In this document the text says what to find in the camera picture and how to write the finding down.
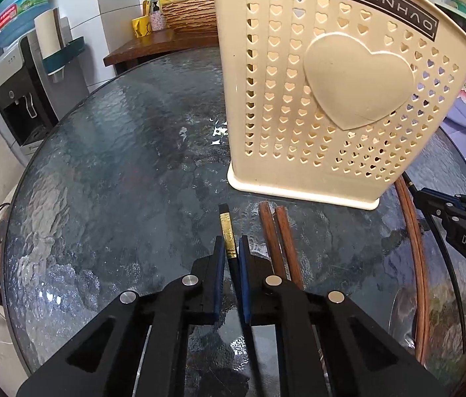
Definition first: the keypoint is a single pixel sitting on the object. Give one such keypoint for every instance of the thin black chopstick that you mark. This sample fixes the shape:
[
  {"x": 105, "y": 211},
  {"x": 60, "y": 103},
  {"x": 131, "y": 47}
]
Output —
[{"x": 451, "y": 272}]

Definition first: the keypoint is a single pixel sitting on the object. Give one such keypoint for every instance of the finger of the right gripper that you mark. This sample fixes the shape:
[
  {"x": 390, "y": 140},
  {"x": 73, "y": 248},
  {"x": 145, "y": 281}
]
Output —
[{"x": 433, "y": 202}]

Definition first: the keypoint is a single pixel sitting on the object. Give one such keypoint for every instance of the paper cup stack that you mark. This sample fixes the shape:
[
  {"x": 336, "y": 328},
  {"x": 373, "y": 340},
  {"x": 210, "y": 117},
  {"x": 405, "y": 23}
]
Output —
[{"x": 48, "y": 30}]

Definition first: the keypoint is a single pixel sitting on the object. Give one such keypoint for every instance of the curved brown wooden chopstick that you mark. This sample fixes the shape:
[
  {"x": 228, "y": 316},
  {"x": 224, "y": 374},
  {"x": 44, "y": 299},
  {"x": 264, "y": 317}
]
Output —
[{"x": 420, "y": 269}]

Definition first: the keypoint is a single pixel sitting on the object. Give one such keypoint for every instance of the cream plastic utensil basket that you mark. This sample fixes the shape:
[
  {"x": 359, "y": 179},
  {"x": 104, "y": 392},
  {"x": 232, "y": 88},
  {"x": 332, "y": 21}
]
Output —
[{"x": 331, "y": 100}]

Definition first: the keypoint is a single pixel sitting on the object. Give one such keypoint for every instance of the yellow mug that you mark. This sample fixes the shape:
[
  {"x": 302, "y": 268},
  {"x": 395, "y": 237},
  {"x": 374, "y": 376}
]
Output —
[{"x": 142, "y": 27}]

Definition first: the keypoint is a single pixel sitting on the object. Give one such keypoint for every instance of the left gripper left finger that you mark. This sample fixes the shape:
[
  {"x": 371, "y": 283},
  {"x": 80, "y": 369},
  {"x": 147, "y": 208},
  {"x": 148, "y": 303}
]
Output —
[{"x": 204, "y": 286}]

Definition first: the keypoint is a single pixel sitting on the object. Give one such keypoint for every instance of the dark wooden counter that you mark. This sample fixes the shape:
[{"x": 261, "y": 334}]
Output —
[{"x": 161, "y": 42}]

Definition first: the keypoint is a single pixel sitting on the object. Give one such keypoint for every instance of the white water dispenser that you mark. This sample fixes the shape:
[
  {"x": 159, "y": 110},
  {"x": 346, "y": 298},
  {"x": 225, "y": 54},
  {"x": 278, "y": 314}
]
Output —
[{"x": 31, "y": 101}]

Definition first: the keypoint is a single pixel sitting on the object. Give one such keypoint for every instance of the small pink bottle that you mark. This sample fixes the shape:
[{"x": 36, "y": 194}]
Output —
[{"x": 157, "y": 19}]

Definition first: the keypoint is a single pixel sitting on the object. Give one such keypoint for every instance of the black gold chopstick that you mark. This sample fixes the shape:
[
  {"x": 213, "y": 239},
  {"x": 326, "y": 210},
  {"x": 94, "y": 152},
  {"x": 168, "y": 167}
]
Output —
[{"x": 231, "y": 248}]

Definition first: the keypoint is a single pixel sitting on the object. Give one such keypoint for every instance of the woven brown basin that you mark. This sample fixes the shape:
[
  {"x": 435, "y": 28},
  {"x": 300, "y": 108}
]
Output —
[{"x": 191, "y": 16}]

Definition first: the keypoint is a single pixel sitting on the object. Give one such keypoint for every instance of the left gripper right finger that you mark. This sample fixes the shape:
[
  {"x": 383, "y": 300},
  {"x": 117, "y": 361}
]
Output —
[{"x": 259, "y": 296}]

